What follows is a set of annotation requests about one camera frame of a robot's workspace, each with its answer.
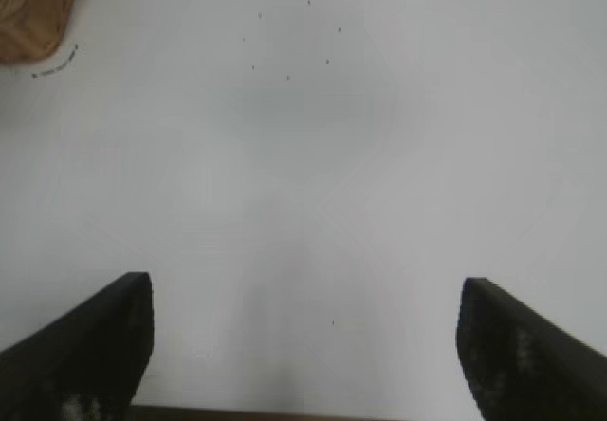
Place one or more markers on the brown woven wicker basket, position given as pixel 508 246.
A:
pixel 31 11

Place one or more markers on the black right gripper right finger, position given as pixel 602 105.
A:
pixel 526 359

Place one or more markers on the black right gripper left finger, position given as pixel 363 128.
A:
pixel 80 359

